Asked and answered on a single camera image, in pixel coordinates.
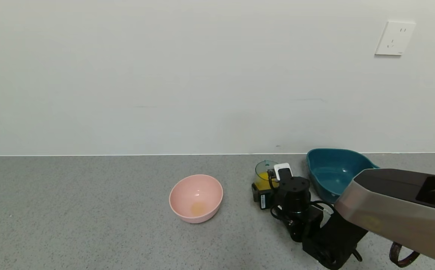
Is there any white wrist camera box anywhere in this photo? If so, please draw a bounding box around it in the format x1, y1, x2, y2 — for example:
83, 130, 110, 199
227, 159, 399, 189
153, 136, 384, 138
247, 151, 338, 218
273, 163, 292, 181

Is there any teal rectangular baking tray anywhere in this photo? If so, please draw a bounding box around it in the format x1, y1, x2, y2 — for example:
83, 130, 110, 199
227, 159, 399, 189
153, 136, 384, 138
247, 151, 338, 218
306, 148, 380, 203

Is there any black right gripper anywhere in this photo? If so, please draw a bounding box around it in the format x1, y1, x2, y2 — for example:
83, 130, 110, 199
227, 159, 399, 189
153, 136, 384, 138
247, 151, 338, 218
251, 182, 278, 210

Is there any pink plastic bowl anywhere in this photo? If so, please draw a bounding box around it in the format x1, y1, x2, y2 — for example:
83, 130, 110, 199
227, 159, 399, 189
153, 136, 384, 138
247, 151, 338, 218
169, 174, 224, 224

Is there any orange juice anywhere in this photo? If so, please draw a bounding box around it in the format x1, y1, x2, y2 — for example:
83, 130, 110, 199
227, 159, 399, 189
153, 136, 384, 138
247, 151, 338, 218
256, 172, 278, 191

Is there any black camera cable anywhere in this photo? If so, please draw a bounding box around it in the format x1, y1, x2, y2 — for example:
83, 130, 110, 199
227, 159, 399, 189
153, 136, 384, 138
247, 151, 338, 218
268, 169, 339, 227

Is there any white wall socket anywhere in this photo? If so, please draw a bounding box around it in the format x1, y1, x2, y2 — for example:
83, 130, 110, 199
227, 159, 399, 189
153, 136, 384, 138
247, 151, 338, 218
375, 21, 416, 56

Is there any brown strap loop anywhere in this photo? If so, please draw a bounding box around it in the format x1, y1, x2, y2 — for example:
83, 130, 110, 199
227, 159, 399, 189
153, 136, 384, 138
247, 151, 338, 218
389, 242, 421, 268

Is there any ribbed clear teal cup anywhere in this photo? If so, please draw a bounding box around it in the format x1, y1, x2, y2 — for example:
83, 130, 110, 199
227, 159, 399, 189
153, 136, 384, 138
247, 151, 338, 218
255, 160, 280, 192

